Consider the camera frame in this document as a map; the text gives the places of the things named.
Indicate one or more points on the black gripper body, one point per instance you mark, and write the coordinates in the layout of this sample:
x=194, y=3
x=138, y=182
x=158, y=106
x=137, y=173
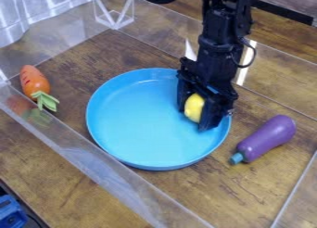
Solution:
x=214, y=68

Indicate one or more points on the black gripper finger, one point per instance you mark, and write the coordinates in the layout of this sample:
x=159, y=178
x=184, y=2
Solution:
x=217, y=107
x=186, y=87

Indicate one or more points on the yellow toy lemon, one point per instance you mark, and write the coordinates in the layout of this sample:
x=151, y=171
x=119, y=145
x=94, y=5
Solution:
x=193, y=107

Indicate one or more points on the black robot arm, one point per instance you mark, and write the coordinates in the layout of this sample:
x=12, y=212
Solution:
x=226, y=21

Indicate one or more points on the blue round tray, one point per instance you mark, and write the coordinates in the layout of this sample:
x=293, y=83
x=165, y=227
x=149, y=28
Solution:
x=135, y=124

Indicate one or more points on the purple toy eggplant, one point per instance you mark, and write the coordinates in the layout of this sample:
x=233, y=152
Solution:
x=275, y=133

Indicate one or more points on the orange toy carrot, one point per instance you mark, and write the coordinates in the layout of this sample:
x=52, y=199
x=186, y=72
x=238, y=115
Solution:
x=36, y=88

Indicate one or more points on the white grid curtain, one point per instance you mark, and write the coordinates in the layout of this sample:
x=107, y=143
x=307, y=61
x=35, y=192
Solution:
x=20, y=13

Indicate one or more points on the blue object at corner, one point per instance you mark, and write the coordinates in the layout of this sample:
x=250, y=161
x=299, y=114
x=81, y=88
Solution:
x=12, y=215

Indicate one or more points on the clear acrylic enclosure wall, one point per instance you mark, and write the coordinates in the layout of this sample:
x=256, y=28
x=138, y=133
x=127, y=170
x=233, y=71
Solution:
x=78, y=187

